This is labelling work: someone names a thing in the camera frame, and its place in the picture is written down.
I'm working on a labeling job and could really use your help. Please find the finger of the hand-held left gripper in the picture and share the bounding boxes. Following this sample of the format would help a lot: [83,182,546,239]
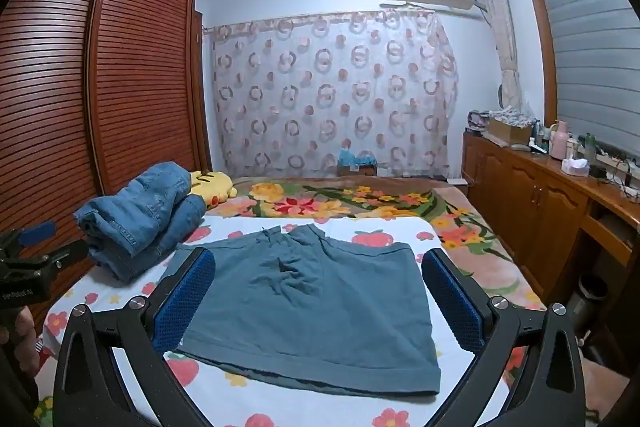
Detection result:
[0,220,57,258]
[30,238,90,275]

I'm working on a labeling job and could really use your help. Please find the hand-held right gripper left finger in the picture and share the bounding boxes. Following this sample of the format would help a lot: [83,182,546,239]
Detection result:
[52,247,217,427]

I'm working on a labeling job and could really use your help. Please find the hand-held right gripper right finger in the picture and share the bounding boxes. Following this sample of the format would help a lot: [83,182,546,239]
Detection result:
[421,248,586,427]

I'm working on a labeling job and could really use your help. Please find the teal pants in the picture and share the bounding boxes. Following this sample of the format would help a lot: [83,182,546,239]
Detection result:
[159,223,442,398]

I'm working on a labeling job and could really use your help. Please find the person's left forearm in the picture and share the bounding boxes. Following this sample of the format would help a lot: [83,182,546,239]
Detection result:
[0,357,42,418]

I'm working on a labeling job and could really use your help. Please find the person's left hand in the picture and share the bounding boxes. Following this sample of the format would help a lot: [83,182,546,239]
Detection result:
[0,308,41,380]

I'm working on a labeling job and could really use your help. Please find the yellow plush toy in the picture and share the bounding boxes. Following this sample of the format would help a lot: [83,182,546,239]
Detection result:
[187,169,238,208]

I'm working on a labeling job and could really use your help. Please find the wooden sideboard cabinet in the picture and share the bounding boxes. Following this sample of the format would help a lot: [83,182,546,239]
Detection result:
[461,129,640,358]

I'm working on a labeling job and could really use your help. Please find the grey trash bin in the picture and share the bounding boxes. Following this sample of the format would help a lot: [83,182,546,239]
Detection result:
[565,272,608,333]

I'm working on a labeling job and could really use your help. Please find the floral blanket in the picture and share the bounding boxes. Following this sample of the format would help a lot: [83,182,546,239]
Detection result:
[207,177,631,427]

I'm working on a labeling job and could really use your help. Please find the cardboard box with blue packaging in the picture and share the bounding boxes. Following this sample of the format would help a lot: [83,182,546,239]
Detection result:
[336,149,378,178]

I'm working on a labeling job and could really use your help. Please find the white strawberry print sheet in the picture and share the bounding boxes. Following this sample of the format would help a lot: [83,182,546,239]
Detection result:
[32,214,526,427]

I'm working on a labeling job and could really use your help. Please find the wooden slatted wardrobe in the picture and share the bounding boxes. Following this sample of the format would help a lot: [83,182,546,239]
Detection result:
[0,0,213,333]

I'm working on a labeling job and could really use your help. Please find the cardboard box of small packets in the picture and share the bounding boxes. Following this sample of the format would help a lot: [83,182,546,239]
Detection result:
[487,107,536,145]

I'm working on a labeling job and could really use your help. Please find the pink tissue box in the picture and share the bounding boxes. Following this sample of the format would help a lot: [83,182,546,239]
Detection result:
[561,157,591,178]

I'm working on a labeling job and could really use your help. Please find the dark printed bag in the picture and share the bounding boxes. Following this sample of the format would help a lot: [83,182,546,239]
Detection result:
[467,109,493,132]

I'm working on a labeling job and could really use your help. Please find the pink thermos jug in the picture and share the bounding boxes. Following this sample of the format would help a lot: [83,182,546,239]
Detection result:
[548,119,571,159]

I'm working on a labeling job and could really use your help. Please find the white power strip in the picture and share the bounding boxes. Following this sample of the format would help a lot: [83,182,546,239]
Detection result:
[595,147,640,178]

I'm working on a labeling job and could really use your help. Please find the sheer circle pattern curtain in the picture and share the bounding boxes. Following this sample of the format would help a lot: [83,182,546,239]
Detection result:
[202,7,460,180]

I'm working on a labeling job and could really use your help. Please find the beige window curtain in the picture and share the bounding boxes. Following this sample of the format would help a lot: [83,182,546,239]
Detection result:
[474,0,523,112]

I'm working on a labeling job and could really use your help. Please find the grey window blind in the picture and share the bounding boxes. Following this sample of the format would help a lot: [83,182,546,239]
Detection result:
[527,0,640,168]

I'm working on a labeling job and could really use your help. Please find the wooden window frame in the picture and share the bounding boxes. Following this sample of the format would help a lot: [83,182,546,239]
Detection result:
[517,0,560,130]

